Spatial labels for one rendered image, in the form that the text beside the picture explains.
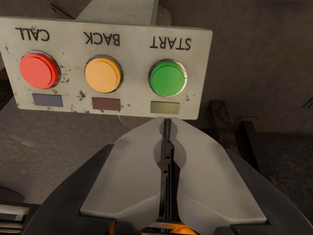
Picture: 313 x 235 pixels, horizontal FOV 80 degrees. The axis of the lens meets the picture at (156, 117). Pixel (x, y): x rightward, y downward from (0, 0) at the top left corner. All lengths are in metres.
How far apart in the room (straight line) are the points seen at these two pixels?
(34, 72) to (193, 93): 0.19
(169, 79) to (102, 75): 0.08
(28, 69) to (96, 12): 0.12
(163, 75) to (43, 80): 0.14
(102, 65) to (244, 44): 0.77
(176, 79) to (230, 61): 0.75
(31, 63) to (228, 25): 0.75
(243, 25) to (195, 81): 0.68
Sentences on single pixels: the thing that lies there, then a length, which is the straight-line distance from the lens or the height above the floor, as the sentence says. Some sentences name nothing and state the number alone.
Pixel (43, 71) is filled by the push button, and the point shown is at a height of 0.61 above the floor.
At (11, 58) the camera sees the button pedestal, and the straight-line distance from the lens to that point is 0.28.
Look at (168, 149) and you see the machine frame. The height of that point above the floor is 0.07.
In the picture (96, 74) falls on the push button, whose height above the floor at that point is 0.61.
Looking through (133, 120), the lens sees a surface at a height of 0.52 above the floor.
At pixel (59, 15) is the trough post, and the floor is 0.01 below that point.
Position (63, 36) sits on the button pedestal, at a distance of 0.25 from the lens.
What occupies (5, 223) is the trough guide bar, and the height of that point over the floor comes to 0.71.
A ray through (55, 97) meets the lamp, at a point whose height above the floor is 0.61.
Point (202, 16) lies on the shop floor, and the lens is 0.84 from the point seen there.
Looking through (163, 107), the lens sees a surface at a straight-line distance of 0.24.
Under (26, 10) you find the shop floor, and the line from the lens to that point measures 1.00.
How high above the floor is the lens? 0.79
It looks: 43 degrees down
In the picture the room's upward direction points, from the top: 176 degrees counter-clockwise
